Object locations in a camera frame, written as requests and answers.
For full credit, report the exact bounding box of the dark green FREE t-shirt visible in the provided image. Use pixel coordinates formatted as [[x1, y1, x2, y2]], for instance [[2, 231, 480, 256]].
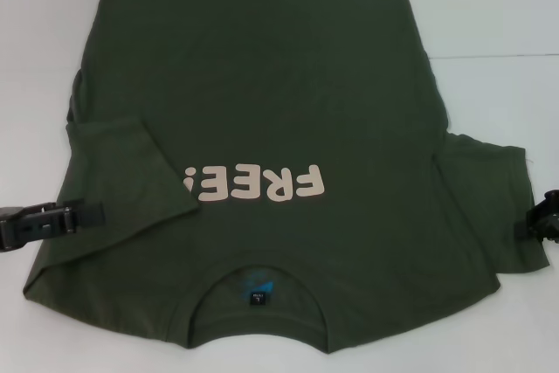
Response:
[[22, 0, 550, 355]]

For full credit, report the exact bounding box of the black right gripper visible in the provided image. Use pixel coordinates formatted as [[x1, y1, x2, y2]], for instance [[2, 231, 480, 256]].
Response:
[[514, 188, 559, 244]]

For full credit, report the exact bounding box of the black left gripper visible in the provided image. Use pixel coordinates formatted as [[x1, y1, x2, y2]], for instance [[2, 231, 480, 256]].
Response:
[[0, 200, 107, 255]]

